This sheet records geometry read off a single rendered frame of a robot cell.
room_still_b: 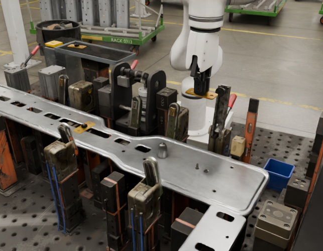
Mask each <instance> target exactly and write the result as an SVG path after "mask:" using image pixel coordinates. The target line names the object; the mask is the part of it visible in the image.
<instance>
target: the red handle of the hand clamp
mask: <svg viewBox="0 0 323 251"><path fill-rule="evenodd" d="M236 98H237V95H236V94H231V96H230V98H229V102H228V108H227V114H226V118H227V116H228V114H229V112H230V110H231V109H232V107H233V105H234V102H235V100H236ZM219 130H220V125H219V124H218V125H217V127H216V129H215V130H214V132H215V133H217V134H219Z"/></svg>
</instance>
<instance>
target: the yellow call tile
mask: <svg viewBox="0 0 323 251"><path fill-rule="evenodd" d="M62 44H63V43H62V42H60V41H55V40H54V41H50V42H47V43H45V45H46V46H50V47H57V46H59V45H62Z"/></svg>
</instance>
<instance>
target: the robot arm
mask: <svg viewBox="0 0 323 251"><path fill-rule="evenodd" d="M180 1H181V2H182V4H183V7H184V21H183V29H182V32H181V34H180V35H179V37H178V38H177V40H176V41H175V43H174V44H173V46H172V48H171V51H170V55H169V62H170V65H171V66H172V68H174V69H175V70H178V71H191V73H190V76H189V77H187V78H185V79H184V80H183V81H182V83H181V106H182V107H185V108H188V109H189V126H188V135H190V136H189V137H198V136H203V135H206V134H208V130H209V127H210V125H213V124H212V122H211V120H210V119H208V118H207V117H206V104H207V99H206V98H202V97H198V96H194V95H190V94H186V93H185V92H186V91H187V90H188V89H189V88H194V93H195V94H199V95H205V91H206V92H208V91H209V90H210V78H211V77H212V76H213V75H214V74H215V73H216V72H217V71H218V70H219V68H220V67H221V65H222V63H223V50H222V48H221V47H220V46H219V31H220V29H221V27H222V26H223V22H224V18H223V16H224V8H225V6H227V5H246V4H249V3H252V2H253V1H254V0H180Z"/></svg>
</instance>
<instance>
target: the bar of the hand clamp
mask: <svg viewBox="0 0 323 251"><path fill-rule="evenodd" d="M230 91H231V86H229V85H224V84H219V85H218V88H217V89H216V91H215V93H216V94H218V96H217V97H216V102H215V111H214V118H213V125H212V131H211V136H214V135H215V132H214V130H215V129H216V124H219V125H220V130H219V138H221V132H222V130H223V129H224V126H225V120H226V114H227V108H228V102H229V96H230Z"/></svg>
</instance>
